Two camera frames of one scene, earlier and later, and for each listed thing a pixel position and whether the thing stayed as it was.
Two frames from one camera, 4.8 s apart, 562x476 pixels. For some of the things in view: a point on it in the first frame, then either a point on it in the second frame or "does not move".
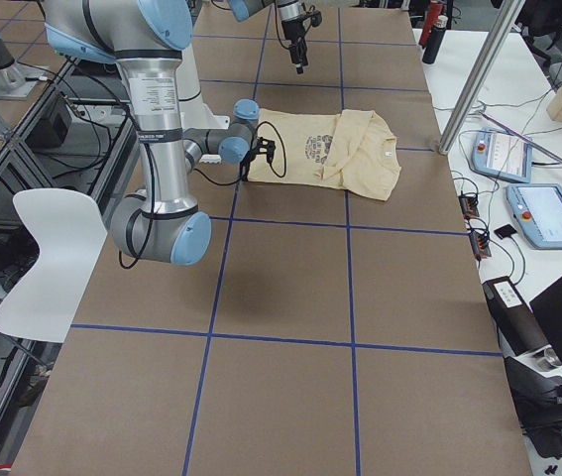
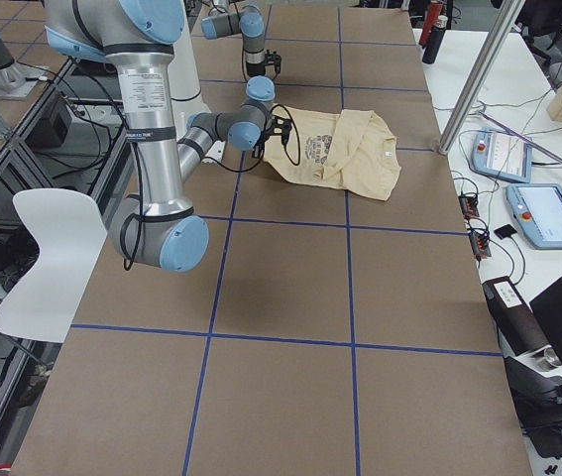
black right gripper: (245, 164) → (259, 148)
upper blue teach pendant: (546, 217) does not move
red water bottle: (435, 9) does not move
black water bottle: (434, 42) does not move
